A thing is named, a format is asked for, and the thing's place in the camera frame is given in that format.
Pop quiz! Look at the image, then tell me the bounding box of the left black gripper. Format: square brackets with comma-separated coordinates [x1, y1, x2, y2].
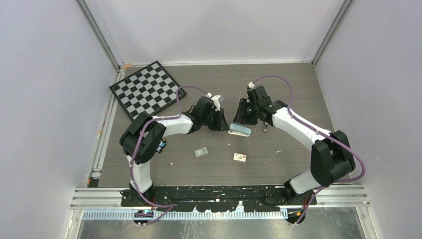
[201, 108, 229, 131]

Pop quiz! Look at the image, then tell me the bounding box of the small white staple box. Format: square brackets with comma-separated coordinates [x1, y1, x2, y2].
[233, 153, 246, 162]

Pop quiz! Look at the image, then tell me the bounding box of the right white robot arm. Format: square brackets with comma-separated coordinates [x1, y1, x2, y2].
[233, 84, 356, 205]

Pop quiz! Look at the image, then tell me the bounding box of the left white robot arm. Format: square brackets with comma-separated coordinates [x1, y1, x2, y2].
[119, 95, 229, 206]

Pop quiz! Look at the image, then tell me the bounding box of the blue owl eraser toy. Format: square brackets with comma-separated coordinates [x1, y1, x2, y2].
[156, 139, 166, 153]

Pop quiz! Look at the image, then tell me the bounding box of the black white chessboard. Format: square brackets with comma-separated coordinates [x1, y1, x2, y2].
[109, 61, 180, 121]

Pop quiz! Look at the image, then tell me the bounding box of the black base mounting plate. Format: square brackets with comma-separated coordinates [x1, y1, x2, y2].
[120, 185, 314, 213]

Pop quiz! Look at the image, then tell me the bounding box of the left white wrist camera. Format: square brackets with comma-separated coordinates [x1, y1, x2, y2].
[206, 93, 223, 112]

